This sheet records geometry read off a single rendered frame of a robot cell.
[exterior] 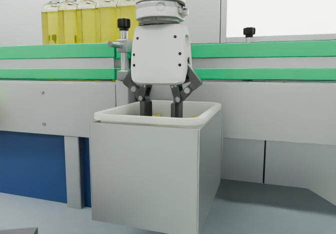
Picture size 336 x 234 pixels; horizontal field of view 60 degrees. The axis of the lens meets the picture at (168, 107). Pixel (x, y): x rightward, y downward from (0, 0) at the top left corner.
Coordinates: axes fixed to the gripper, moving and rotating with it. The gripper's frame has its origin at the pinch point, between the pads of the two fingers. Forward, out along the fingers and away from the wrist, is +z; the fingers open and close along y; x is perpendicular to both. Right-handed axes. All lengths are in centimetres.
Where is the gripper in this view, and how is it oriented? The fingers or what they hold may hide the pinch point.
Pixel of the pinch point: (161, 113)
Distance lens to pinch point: 51.7
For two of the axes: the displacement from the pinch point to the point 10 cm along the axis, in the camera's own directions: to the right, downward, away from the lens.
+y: -9.4, -0.4, 3.5
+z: 0.0, 9.9, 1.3
